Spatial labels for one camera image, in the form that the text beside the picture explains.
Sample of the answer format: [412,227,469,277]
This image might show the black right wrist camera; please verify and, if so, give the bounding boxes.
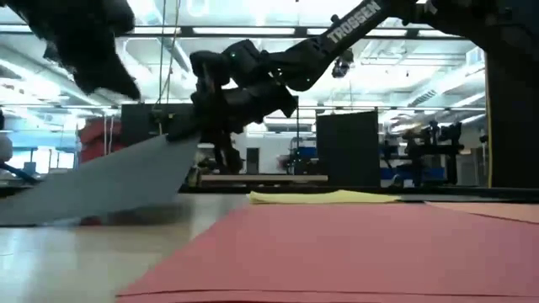
[189,50,232,88]

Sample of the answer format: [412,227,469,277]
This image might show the dark grey door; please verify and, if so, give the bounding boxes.
[246,147,260,174]

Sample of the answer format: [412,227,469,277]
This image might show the blue storage bin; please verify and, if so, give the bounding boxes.
[380,167,448,182]

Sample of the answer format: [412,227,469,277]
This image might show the light wooden bench top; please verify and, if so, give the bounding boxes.
[197,174,329,183]

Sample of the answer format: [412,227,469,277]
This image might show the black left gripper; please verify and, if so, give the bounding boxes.
[2,0,142,102]

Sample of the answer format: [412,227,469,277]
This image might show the ceiling light strip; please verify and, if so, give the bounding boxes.
[0,24,33,34]
[418,29,468,40]
[125,26,183,35]
[307,28,408,37]
[191,27,296,35]

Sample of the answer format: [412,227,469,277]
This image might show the black partition panel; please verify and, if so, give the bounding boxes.
[483,24,539,189]

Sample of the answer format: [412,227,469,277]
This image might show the orange paper sheet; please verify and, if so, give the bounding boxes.
[424,201,539,225]

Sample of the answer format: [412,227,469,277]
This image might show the yellow paper sheet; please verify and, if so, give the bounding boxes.
[247,189,402,206]

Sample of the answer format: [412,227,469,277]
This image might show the red stacked crates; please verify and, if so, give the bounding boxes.
[77,117,127,165]

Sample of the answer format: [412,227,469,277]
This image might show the black paper sheet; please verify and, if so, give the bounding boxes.
[0,134,201,228]

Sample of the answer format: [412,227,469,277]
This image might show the black robot workstation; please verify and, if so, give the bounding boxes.
[381,120,467,189]

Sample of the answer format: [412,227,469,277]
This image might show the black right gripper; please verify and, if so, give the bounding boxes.
[166,40,299,143]

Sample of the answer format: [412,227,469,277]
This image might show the black robot rig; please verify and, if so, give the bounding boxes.
[280,136,318,176]
[201,142,245,176]

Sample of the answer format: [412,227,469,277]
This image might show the white air conditioner unit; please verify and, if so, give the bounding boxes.
[264,122,316,134]

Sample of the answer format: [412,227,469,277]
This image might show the black ceiling spotlight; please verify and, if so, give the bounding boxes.
[331,47,355,80]

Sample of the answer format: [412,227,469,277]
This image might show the black gantry stand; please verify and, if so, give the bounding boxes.
[294,95,302,176]

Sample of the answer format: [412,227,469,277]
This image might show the black monitor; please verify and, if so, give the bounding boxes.
[120,103,195,147]

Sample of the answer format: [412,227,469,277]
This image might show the grey cabinet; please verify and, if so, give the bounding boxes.
[456,146,485,186]

